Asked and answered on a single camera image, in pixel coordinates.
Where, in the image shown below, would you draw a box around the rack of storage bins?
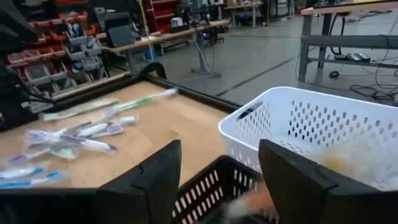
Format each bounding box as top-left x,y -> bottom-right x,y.
6,11 -> 109,94

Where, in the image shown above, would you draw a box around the white perforated plastic basket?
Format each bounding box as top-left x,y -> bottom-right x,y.
218,86 -> 398,192

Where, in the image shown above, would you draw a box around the black aluminium table frame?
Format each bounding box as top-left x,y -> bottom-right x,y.
46,61 -> 242,114

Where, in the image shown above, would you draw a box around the wooden table with grey legs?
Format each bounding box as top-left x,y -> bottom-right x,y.
298,1 -> 398,82

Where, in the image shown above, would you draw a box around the long wooden workbench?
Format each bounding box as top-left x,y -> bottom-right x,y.
101,19 -> 231,78

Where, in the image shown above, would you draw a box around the blue toothbrush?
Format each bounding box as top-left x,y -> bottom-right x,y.
0,170 -> 68,190
0,167 -> 44,180

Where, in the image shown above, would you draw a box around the black laptop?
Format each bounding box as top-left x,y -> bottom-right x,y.
104,12 -> 135,48

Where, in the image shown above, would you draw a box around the orange toothbrush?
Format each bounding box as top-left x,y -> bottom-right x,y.
223,136 -> 398,220

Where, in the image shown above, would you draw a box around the black power strip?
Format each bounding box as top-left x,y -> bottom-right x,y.
334,52 -> 371,62

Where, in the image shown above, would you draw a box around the black perforated plastic basket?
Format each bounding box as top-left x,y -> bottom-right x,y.
170,154 -> 280,224

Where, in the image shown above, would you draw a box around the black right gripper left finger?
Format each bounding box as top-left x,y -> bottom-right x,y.
95,139 -> 182,224

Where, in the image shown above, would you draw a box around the black floor cables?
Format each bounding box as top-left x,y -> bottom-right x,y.
326,12 -> 398,103

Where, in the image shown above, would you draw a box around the red shelving unit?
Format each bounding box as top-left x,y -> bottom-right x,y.
144,0 -> 181,34

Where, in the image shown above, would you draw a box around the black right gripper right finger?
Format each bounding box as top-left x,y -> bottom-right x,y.
259,139 -> 339,224

